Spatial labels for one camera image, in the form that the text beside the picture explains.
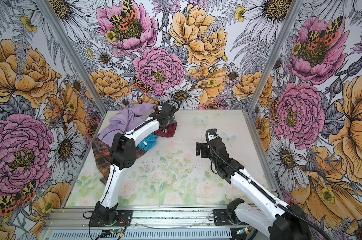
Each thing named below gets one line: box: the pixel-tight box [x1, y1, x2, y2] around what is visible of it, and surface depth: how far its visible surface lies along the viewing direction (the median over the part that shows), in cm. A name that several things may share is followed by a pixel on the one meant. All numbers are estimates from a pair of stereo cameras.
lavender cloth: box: [97, 103, 156, 148], surface depth 101 cm
